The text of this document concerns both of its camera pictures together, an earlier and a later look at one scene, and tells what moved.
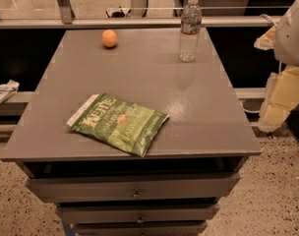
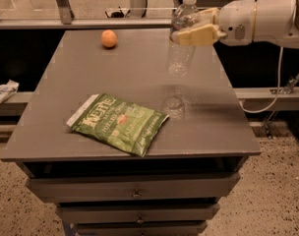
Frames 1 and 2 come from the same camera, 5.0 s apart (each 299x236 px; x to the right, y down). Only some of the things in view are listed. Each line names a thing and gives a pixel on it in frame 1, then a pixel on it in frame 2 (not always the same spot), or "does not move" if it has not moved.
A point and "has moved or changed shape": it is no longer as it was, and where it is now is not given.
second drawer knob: [140, 219] does not move
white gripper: [292, 36] -> [236, 22]
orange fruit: [109, 38] does not move
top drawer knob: [136, 193] does not move
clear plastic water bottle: [191, 26] has moved or changed shape
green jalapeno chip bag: [125, 124] does not move
